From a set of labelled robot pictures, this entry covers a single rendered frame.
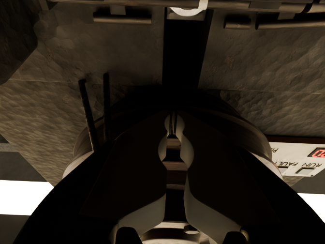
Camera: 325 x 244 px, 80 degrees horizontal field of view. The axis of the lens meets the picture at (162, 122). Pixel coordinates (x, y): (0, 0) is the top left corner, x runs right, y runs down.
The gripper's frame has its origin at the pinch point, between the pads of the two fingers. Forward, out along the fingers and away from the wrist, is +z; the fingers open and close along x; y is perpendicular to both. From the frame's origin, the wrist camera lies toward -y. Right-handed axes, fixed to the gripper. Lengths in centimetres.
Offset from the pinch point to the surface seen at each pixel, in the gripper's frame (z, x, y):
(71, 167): 14.2, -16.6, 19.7
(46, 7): 6.1, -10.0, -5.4
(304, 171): 33, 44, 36
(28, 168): 521, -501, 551
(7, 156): 565, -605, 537
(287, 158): 31, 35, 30
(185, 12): 19.7, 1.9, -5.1
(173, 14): 19.8, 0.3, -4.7
